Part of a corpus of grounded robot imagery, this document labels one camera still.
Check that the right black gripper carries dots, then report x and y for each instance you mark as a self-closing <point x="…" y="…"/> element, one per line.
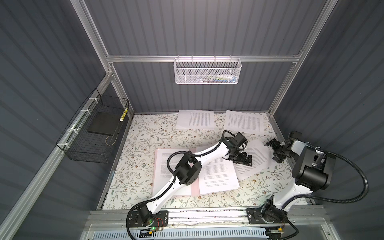
<point x="275" y="146"/>

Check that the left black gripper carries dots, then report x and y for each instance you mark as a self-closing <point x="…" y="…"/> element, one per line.
<point x="242" y="160"/>

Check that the printed sheet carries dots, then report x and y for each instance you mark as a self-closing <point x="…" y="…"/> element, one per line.
<point x="217" y="174"/>
<point x="196" y="120"/>
<point x="251" y="123"/>
<point x="261" y="159"/>
<point x="161" y="173"/>

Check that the pink paper folder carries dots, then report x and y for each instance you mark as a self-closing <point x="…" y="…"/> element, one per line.
<point x="217" y="176"/>

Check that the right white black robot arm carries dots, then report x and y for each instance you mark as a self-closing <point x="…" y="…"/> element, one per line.
<point x="312" y="171"/>

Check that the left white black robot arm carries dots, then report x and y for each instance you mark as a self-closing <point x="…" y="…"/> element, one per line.
<point x="186" y="166"/>

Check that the markers in white basket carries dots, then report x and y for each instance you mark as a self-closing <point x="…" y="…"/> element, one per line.
<point x="218" y="79"/>

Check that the yellow marker pen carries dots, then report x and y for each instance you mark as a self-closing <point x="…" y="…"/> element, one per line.
<point x="123" y="114"/>

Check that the black flat pad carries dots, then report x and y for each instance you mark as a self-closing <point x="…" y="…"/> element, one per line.
<point x="105" y="124"/>

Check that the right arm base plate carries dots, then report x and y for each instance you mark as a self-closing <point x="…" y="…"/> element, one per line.
<point x="271" y="216"/>

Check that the aluminium front rail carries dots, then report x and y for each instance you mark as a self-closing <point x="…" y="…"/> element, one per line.
<point x="206" y="217"/>

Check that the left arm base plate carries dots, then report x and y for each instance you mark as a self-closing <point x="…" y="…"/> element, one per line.
<point x="138" y="219"/>

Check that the white wire mesh basket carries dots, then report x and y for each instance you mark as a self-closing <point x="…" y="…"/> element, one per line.
<point x="187" y="70"/>

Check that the black wire basket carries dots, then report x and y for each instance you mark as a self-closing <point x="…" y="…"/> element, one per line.
<point x="79" y="145"/>

